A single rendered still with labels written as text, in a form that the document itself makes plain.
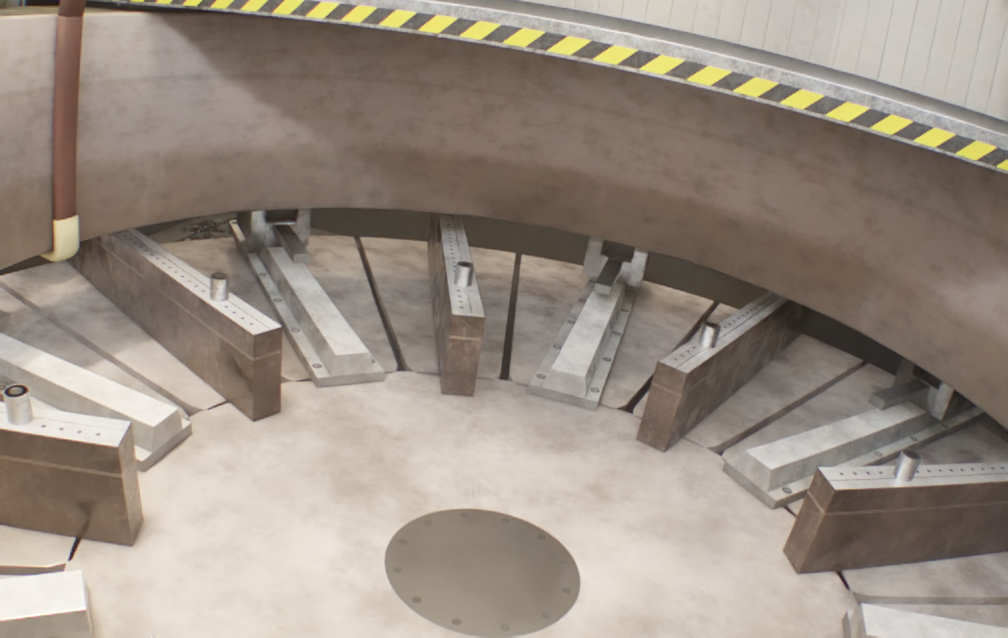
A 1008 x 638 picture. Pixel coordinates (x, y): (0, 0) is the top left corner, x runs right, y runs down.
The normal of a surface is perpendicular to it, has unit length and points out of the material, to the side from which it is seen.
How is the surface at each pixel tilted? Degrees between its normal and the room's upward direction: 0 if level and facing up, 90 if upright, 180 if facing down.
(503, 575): 0
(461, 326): 90
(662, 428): 90
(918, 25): 90
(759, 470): 90
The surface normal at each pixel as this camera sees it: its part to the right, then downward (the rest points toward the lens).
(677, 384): -0.58, 0.19
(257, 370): 0.80, 0.33
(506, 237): -0.26, 0.30
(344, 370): 0.51, 0.39
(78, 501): 0.15, 0.37
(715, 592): 0.17, -0.92
